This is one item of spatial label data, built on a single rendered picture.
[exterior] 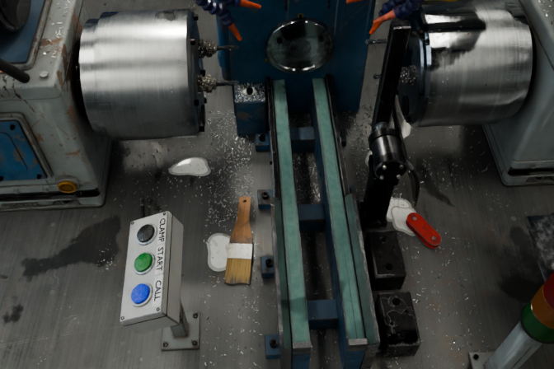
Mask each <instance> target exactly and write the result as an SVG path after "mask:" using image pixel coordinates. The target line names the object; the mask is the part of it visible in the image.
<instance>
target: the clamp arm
mask: <svg viewBox="0 0 554 369"><path fill-rule="evenodd" d="M410 32H411V24H410V22H409V21H408V20H406V21H391V24H390V29H389V33H388V38H387V46H386V50H385V54H384V60H383V67H382V72H381V77H380V81H379V86H378V94H377V99H376V103H375V107H374V112H373V120H372V124H371V128H372V132H374V131H375V130H377V129H378V125H379V128H380V127H383V124H384V125H385V127H386V128H389V124H390V120H391V117H392V110H393V106H394V102H395V98H396V94H397V88H398V84H399V80H400V76H401V70H402V65H403V62H404V58H405V54H406V47H407V44H408V40H409V36H410Z"/></svg>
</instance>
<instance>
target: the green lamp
mask: <svg viewBox="0 0 554 369"><path fill-rule="evenodd" d="M532 300H533V298H532V299H531V301H530V302H529V303H528V304H527V305H526V306H525V308H524V309H523V314H522V320H523V325H524V327H525V328H526V330H527V331H528V332H529V333H530V334H531V335H532V336H533V337H535V338H537V339H540V340H542V341H549V342H550V341H554V329H551V328H549V327H547V326H545V325H544V324H543V323H542V322H540V321H539V320H538V318H537V317H536V316H535V315H534V313H533V308H532Z"/></svg>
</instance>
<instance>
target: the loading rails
mask: <svg viewBox="0 0 554 369"><path fill-rule="evenodd" d="M266 85H267V97H266V98H265V100H267V118H268V128H267V130H268V131H269V132H268V133H255V149H256V151H269V150H270V167H271V179H272V189H258V190H257V200H258V209H271V238H272V251H273V255H269V256H261V277H262V278H275V304H276V317H277V330H278V333H277V334H266V335H265V336H264V339H265V359H277V358H279V369H309V362H310V356H311V349H312V345H311V342H310V334H309V330H310V329H335V328H336V329H337V335H338V342H339V349H340V361H341V368H342V369H370V368H371V366H372V364H373V360H374V358H375V355H376V353H380V352H381V351H382V343H381V338H380V333H379V329H378V324H377V320H376V315H375V310H374V304H373V295H372V290H371V286H370V281H369V271H368V268H369V267H368V261H367V257H366V252H365V251H364V243H363V237H362V232H361V227H360V223H359V214H358V209H357V203H356V200H357V199H356V194H355V189H354V186H353V185H349V184H348V179H347V174H346V168H345V157H344V154H343V149H342V147H345V146H346V136H345V130H344V129H339V127H340V125H339V124H338V119H337V114H336V104H335V99H334V97H335V94H333V89H332V84H331V74H326V81H325V78H312V85H311V99H310V112H309V114H310V120H311V127H297V128H290V127H289V113H288V104H287V96H286V87H285V80H272V84H271V77H266ZM292 152H314V153H315V160H316V167H317V179H318V186H319V193H320V199H321V203H317V204H301V205H297V198H296V189H295V180H294V172H293V155H292ZM300 231H324V232H325V238H326V251H327V258H328V264H329V270H330V277H331V290H332V296H333V299H326V300H311V301H307V300H306V292H305V283H304V274H303V257H302V249H301V241H300Z"/></svg>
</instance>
